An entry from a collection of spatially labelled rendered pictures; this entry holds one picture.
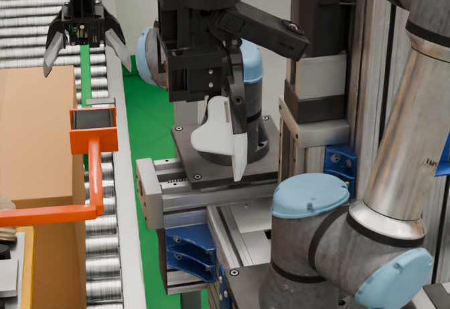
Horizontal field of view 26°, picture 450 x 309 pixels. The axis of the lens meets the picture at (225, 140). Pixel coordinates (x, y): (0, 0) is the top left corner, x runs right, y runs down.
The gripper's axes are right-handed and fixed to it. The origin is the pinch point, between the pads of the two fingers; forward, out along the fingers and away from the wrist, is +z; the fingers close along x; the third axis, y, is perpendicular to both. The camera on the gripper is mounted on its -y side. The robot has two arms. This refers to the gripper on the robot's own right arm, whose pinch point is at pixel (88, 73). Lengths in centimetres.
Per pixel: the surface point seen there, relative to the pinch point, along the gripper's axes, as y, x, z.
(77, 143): 4.9, -2.8, 11.6
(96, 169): 15.8, 0.4, 10.3
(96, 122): 2.1, 0.8, 9.0
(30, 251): 21.4, -11.7, 22.4
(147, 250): -113, 13, 130
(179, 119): -64, 21, 49
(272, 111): -203, 73, 131
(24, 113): -48, -17, 35
